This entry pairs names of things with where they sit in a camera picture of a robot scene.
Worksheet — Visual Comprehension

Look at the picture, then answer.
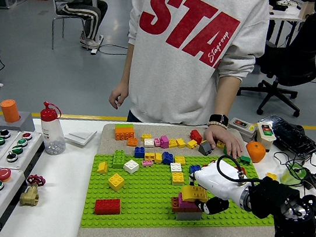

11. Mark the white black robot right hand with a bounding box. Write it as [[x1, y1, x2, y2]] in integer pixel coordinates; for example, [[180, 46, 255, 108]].
[[184, 158, 251, 220]]

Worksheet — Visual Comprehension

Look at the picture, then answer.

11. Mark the person's right hand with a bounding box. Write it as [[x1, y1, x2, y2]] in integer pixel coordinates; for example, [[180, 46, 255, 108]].
[[107, 81, 131, 111]]

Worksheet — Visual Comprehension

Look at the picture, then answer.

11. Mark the person's left hand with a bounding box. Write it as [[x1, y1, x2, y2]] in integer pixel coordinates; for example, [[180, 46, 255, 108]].
[[201, 124, 246, 161]]

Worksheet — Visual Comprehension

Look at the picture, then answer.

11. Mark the yellow curved brick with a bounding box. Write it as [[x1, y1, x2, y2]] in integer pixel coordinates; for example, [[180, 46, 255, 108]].
[[179, 183, 210, 205]]

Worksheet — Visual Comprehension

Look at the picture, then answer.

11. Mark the green studded baseplate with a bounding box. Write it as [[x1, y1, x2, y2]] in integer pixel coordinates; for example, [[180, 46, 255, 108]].
[[80, 138, 285, 237]]

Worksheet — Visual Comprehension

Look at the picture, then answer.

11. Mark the large yellow square brick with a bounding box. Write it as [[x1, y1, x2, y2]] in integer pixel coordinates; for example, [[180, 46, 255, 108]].
[[106, 172, 126, 193]]

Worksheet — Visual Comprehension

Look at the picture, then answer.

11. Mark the grey button box two green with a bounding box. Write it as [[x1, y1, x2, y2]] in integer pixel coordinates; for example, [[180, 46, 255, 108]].
[[0, 127, 46, 175]]

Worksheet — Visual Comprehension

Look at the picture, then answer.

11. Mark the black wristwatch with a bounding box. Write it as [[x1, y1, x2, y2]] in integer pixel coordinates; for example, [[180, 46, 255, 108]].
[[207, 112, 230, 128]]

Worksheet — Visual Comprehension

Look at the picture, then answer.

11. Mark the blue brick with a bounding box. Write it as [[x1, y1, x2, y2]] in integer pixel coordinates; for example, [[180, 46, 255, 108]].
[[188, 163, 202, 175], [133, 145, 147, 160], [160, 151, 175, 166]]

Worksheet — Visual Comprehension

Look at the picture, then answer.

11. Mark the orange fruit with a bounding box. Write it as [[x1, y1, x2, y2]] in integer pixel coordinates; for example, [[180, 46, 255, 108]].
[[243, 140, 268, 165]]

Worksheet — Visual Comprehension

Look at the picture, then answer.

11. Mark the long magenta brick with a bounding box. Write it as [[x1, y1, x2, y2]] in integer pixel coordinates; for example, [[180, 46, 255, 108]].
[[176, 196, 199, 212]]

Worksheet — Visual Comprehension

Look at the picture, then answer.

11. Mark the orange brick with green top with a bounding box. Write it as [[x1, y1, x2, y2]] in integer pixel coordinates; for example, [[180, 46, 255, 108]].
[[113, 121, 136, 143]]

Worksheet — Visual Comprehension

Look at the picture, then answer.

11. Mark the light grey base brick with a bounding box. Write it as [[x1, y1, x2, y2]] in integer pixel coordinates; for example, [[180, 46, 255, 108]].
[[174, 208, 203, 224]]

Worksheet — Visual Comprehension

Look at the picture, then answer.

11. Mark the white square brick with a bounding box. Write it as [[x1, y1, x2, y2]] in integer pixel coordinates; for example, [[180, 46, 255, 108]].
[[122, 158, 140, 175], [169, 161, 184, 174]]

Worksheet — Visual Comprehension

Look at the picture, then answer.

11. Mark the tall green brick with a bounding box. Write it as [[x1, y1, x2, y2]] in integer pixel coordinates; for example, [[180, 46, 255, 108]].
[[111, 149, 127, 170]]

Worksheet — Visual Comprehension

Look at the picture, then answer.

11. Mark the black handheld controller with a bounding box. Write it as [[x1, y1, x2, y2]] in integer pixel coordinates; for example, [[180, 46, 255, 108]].
[[255, 113, 316, 161]]

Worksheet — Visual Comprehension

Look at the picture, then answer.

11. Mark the green plastic cup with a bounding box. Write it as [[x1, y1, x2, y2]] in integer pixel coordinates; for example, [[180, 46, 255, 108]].
[[279, 161, 308, 190]]

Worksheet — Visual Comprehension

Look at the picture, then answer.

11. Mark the small yellow tilted brick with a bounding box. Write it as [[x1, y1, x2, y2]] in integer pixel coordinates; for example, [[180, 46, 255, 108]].
[[96, 160, 109, 176]]

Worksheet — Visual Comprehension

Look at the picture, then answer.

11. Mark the clear squeeze bottle red cap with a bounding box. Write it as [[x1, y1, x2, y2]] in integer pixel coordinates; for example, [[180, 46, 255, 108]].
[[34, 100, 73, 158]]

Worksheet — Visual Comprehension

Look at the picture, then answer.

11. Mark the grey block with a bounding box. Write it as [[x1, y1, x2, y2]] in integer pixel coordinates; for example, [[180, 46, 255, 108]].
[[0, 107, 38, 138]]

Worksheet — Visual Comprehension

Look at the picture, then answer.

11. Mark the black office chair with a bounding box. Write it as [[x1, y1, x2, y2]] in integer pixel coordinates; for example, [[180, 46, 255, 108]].
[[234, 0, 316, 124]]

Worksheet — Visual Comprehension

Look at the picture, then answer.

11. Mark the orange cylinder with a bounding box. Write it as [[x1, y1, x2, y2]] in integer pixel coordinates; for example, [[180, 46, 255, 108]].
[[0, 97, 23, 125]]

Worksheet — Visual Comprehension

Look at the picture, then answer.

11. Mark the large red brick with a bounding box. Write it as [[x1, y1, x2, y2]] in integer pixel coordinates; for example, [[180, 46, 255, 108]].
[[93, 196, 122, 218]]

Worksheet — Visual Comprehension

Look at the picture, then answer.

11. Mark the brass valve red handwheel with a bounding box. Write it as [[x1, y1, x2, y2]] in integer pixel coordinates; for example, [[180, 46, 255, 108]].
[[18, 172, 47, 210]]

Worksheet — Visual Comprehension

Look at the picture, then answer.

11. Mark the beige box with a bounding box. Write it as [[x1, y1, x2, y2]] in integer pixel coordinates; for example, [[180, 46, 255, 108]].
[[297, 0, 316, 21]]

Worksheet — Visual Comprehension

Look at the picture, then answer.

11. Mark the bead bracelet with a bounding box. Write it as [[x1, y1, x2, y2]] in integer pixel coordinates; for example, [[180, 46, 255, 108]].
[[206, 120, 229, 131]]

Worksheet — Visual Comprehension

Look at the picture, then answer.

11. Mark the grey switch box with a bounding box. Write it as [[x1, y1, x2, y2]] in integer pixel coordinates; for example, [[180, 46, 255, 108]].
[[225, 116, 259, 144]]

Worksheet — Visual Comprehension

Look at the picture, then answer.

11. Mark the white switch box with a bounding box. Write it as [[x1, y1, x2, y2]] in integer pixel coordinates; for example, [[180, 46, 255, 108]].
[[252, 121, 279, 153]]

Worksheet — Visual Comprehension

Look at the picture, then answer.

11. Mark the white wall switch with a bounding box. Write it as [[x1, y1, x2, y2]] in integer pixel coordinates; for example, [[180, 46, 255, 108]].
[[63, 125, 98, 148]]

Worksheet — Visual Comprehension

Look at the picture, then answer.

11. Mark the black power adapter with cord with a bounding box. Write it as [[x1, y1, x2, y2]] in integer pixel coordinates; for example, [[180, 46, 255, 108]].
[[267, 149, 316, 206]]

